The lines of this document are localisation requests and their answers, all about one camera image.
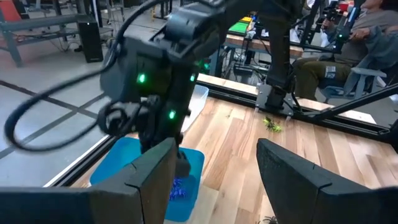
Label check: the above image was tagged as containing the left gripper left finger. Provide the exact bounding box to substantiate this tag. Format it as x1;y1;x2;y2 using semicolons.
0;138;178;224

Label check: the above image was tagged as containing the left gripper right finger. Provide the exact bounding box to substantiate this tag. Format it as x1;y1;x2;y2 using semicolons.
256;139;398;224

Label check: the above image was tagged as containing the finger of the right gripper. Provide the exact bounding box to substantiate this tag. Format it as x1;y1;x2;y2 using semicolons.
175;149;191;179

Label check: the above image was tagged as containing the teal plastic bin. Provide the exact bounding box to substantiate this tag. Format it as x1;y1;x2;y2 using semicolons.
89;136;206;223

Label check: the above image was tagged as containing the clear plastic bin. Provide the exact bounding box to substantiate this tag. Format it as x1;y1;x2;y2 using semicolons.
181;84;210;134

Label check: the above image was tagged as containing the black computer tower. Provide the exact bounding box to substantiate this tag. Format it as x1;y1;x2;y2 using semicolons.
77;20;104;63

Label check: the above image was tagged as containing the wooden table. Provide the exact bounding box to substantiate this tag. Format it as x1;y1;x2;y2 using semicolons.
223;33;305;60

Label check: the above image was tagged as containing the green box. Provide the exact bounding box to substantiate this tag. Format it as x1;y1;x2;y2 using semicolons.
228;21;249;34

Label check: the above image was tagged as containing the person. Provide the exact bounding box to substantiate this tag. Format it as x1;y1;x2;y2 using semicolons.
292;0;398;101

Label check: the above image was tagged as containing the grey blue chair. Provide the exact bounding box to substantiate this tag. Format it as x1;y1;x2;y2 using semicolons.
319;24;398;102

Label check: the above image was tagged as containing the grey metal bench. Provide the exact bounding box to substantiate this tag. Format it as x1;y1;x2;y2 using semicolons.
0;14;100;68

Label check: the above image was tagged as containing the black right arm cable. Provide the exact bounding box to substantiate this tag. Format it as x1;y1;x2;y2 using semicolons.
4;0;170;153

